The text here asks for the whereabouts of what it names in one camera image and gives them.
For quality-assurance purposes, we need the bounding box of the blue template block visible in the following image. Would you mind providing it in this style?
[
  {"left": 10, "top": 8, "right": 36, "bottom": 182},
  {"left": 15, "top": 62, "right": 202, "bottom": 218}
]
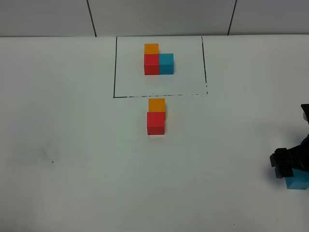
[{"left": 159, "top": 53, "right": 174, "bottom": 75}]

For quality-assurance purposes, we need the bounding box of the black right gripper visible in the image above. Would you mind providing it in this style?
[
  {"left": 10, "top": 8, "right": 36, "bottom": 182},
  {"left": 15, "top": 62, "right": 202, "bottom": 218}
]
[{"left": 269, "top": 136, "right": 309, "bottom": 178}]

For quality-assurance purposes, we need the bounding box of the red template block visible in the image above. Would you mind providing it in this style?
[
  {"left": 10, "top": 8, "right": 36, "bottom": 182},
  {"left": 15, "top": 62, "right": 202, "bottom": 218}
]
[{"left": 144, "top": 54, "right": 159, "bottom": 75}]

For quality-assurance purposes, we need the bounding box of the orange template block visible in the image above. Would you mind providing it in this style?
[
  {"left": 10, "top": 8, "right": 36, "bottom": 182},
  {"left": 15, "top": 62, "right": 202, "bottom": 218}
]
[{"left": 144, "top": 43, "right": 159, "bottom": 55}]

